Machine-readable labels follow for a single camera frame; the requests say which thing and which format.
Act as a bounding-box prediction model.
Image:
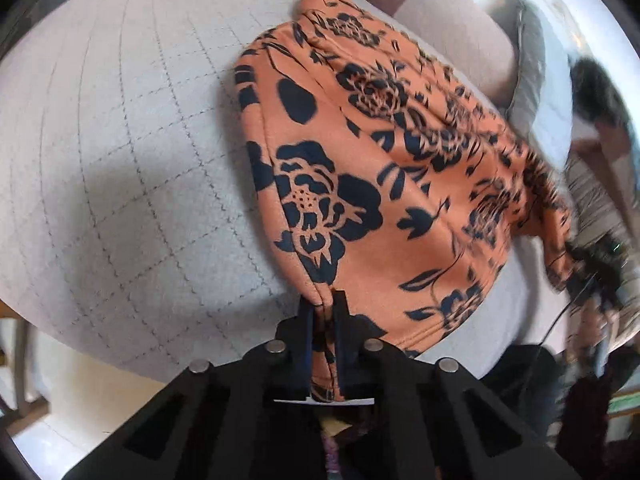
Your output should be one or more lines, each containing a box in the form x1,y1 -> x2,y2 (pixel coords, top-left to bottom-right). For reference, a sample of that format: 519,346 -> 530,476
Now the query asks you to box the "black cable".
540,272 -> 598,348

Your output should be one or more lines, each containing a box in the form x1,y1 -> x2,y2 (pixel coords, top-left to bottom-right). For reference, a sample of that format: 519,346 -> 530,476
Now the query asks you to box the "orange floral blouse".
234,0 -> 573,403

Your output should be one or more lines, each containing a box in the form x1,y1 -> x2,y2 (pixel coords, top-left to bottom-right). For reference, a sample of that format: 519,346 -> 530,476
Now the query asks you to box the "grey pillow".
492,0 -> 551,141

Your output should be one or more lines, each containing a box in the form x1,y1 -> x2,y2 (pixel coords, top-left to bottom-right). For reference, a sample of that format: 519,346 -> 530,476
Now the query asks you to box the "person's right hand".
572,302 -> 616,378

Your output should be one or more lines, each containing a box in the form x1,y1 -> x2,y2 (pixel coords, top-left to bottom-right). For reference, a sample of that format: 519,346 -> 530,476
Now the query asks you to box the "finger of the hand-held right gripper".
564,242 -> 598,273
565,272 -> 601,306

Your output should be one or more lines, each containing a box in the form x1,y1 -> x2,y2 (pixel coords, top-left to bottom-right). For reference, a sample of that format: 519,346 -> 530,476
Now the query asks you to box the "pink bolster cushion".
362,0 -> 518,108

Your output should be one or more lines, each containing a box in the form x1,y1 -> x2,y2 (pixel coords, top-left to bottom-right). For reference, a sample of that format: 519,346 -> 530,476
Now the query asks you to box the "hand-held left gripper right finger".
331,290 -> 583,480

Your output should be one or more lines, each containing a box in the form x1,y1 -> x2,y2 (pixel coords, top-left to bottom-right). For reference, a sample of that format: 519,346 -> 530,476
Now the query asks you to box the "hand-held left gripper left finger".
62,294 -> 317,480

